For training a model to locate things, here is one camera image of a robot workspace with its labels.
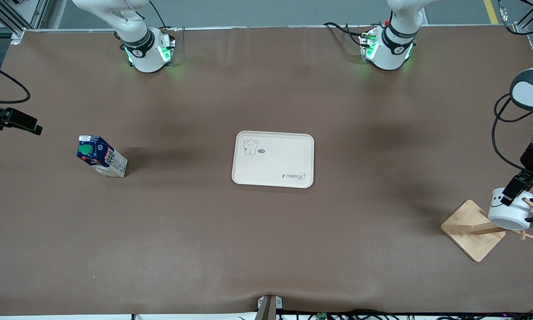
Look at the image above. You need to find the white smiley cup black handle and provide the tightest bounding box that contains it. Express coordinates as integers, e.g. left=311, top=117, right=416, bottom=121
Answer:
left=487, top=187, right=533, bottom=231

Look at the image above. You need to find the blue white milk carton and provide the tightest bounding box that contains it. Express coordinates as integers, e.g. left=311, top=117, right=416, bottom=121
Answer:
left=76, top=135, right=128, bottom=178

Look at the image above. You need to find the cream tray with bear print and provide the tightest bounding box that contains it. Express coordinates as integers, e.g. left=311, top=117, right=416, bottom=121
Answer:
left=231, top=131, right=315, bottom=189

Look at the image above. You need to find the wooden mug tree stand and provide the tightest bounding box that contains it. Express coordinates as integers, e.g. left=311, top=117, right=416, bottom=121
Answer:
left=441, top=197, right=533, bottom=262

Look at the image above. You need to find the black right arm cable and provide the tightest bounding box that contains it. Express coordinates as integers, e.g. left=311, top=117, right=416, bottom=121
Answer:
left=0, top=59, right=31, bottom=105

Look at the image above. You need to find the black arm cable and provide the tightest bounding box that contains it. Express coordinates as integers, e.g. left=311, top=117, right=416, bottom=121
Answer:
left=0, top=59, right=31, bottom=105
left=492, top=0, right=533, bottom=172

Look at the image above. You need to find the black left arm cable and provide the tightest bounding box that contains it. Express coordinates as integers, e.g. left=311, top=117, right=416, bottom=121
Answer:
left=492, top=0, right=533, bottom=172

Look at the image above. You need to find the aluminium frame profile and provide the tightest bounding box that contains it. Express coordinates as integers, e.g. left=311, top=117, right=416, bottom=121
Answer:
left=513, top=0, right=533, bottom=34
left=0, top=0, right=49, bottom=44

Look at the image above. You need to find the black right base cable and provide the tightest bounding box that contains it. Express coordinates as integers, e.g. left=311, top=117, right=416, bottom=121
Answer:
left=149, top=0, right=180, bottom=32

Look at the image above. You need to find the black base cable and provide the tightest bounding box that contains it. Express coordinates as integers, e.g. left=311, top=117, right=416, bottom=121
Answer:
left=149, top=0, right=180, bottom=32
left=323, top=21, right=369, bottom=47

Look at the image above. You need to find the black left base cable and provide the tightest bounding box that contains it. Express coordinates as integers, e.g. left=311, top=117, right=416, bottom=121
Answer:
left=323, top=21, right=369, bottom=47

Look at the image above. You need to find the metal table edge bracket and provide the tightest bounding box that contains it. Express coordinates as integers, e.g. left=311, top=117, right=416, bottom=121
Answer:
left=258, top=295, right=283, bottom=320

